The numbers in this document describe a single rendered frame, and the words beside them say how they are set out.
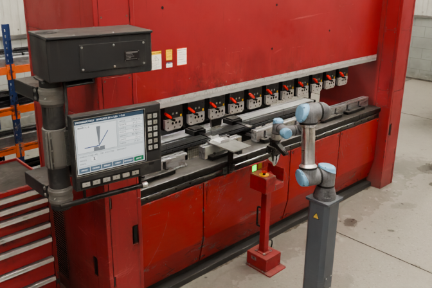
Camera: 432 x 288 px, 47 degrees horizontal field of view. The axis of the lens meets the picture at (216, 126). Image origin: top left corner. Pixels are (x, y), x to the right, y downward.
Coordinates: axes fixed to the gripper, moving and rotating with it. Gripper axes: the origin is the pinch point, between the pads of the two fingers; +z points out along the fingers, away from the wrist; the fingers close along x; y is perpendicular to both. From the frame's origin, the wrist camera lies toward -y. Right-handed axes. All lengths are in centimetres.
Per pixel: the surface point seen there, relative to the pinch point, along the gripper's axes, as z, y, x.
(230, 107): -37, 37, 14
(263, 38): -84, 41, -20
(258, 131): -9.8, 35.3, -19.9
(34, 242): 26, 50, 163
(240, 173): 12.9, 21.8, 12.9
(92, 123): -73, -17, 161
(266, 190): 14.0, -6.3, 14.7
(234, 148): -14.9, 15.7, 28.8
